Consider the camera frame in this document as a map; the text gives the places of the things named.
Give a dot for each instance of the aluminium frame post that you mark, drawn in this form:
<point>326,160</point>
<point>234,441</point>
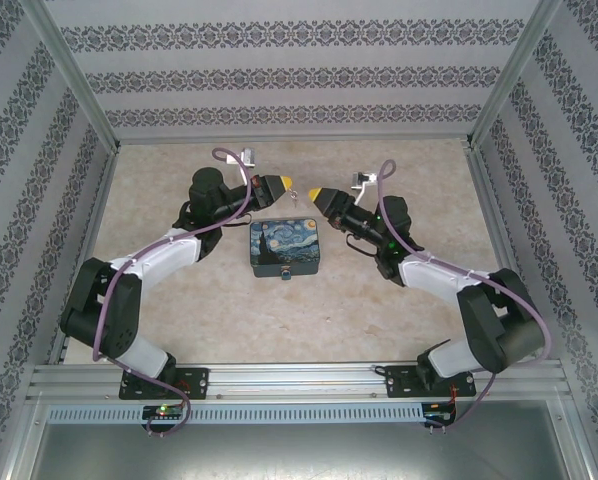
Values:
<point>69,65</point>
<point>514,70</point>

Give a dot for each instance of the small padlock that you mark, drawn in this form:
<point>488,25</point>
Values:
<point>285,274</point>

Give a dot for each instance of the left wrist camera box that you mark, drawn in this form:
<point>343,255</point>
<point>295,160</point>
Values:
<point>249,156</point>

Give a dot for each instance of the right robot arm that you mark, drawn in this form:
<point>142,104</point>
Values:
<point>429,272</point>

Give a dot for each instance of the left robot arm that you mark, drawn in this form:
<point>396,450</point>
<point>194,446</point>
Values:
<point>164,255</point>

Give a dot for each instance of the grey metal sheet panel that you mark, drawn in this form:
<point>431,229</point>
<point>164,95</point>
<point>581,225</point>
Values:
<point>299,450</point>

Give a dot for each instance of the starry night print tin box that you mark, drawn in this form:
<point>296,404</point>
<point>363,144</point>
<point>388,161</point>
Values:
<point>284,242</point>

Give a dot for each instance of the aluminium mounting rail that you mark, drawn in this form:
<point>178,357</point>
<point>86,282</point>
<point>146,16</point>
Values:
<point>299,380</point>

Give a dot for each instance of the small circuit board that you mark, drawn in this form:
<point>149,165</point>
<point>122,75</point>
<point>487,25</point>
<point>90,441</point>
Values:
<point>164,412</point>
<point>439,407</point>

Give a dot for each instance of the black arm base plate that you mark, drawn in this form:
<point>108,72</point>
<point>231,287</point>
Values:
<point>404,382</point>
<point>199,382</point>

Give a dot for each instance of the aluminium side rail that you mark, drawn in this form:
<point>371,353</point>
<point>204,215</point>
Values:
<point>488,200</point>
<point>101,200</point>

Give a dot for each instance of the small silver key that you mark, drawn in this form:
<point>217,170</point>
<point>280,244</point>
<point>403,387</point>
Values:
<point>295,198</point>

